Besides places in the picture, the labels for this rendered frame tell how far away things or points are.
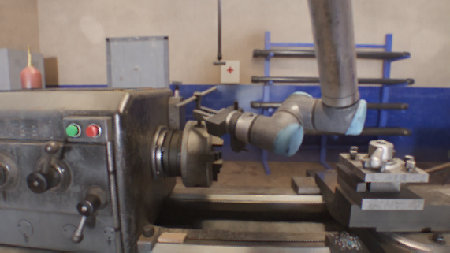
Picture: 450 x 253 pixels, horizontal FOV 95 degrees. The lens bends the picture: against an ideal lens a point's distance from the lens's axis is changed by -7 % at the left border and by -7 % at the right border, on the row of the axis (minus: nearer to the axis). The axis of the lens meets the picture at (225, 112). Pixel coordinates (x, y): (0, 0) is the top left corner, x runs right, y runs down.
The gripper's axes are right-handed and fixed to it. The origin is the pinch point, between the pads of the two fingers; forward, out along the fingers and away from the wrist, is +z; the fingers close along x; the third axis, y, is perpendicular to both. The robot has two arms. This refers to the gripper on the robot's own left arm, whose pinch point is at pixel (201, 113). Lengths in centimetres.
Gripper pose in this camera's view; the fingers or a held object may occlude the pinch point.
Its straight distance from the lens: 77.6
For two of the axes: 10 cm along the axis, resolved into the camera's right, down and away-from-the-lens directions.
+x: -6.2, 3.6, -7.0
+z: -7.9, -2.2, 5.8
